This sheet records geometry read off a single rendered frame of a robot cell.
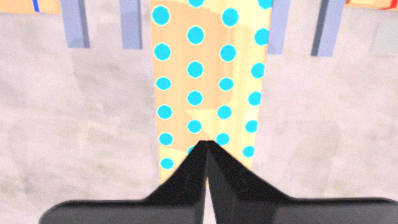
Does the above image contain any pale yellow strip with cyan dots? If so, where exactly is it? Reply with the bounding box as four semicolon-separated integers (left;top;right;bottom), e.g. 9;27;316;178
150;0;272;185

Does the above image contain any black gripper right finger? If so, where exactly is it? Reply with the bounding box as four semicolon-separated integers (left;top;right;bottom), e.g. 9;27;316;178
207;140;398;224

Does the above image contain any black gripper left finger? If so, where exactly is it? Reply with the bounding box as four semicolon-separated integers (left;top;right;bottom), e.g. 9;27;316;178
39;140;208;224

